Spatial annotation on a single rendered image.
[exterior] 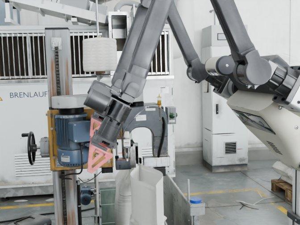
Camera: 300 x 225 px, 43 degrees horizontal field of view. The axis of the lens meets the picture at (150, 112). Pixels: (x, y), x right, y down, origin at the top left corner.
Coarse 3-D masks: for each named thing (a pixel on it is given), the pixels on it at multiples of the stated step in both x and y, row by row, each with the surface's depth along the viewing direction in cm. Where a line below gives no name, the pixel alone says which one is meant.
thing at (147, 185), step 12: (144, 168) 195; (132, 180) 174; (144, 180) 196; (156, 180) 187; (132, 192) 175; (144, 192) 165; (156, 192) 155; (132, 204) 177; (144, 204) 166; (156, 204) 156; (132, 216) 178; (144, 216) 167; (156, 216) 156
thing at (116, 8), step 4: (120, 0) 434; (124, 0) 434; (128, 0) 436; (132, 0) 440; (176, 0) 492; (116, 4) 432; (120, 4) 432; (124, 4) 435; (128, 4) 438; (132, 4) 440; (136, 4) 441; (176, 4) 492; (116, 8) 431; (120, 8) 434
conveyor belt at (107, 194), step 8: (104, 192) 370; (112, 192) 369; (104, 200) 346; (112, 200) 346; (104, 208) 326; (112, 208) 325; (104, 216) 309; (112, 216) 308; (104, 224) 292; (112, 224) 292
